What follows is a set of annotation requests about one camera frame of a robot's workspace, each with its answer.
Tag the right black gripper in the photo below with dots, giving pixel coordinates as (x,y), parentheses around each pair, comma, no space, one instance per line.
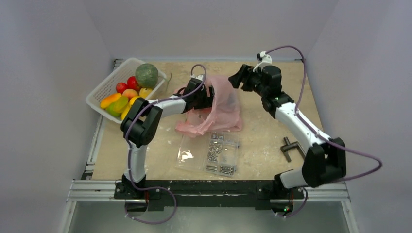
(246,78)

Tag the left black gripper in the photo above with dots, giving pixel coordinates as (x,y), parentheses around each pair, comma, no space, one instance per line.
(208,102)

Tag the pink plastic bag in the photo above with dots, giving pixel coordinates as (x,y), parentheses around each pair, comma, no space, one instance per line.
(222,116)

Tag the green netted melon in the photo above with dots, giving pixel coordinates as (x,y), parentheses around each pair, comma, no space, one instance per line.
(147,75)

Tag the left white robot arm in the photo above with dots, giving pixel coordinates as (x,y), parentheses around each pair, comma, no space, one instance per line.
(142,121)

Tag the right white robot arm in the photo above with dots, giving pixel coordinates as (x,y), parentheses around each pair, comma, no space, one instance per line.
(325,159)

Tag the clear plastic screw box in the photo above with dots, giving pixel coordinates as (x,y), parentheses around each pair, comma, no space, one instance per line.
(214,153)

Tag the pale yellow fruit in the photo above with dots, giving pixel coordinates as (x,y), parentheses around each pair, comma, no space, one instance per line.
(145,92)

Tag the yellow lemon fruit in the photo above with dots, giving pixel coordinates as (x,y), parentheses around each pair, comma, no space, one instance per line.
(125,112)
(132,100)

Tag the white plastic basket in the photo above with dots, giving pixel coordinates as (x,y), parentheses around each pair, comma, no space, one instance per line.
(123,69)

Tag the peach fruit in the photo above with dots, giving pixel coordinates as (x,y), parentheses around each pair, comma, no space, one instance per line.
(130,93)

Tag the large red apple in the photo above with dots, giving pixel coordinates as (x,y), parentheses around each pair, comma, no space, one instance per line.
(132,83)

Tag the small red apple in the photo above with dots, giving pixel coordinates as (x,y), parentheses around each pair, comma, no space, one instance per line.
(121,87)

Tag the green lime fruit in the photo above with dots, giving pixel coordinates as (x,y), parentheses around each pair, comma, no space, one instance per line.
(111,111)

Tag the orange yellow mango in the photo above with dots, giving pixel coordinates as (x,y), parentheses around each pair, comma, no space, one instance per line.
(109,100)

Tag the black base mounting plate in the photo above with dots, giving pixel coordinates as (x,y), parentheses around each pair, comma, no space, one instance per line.
(257,194)

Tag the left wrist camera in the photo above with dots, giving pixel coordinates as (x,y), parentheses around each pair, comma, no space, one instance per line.
(200,77)

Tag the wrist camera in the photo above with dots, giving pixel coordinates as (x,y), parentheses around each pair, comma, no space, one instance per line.
(263,60)
(200,77)

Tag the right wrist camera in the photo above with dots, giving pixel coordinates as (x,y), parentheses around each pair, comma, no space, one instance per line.
(263,60)

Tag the black T-handle tool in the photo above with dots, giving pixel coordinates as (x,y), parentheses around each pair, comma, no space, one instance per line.
(290,146)

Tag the aluminium frame rail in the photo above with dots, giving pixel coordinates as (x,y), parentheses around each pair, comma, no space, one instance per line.
(104,190)

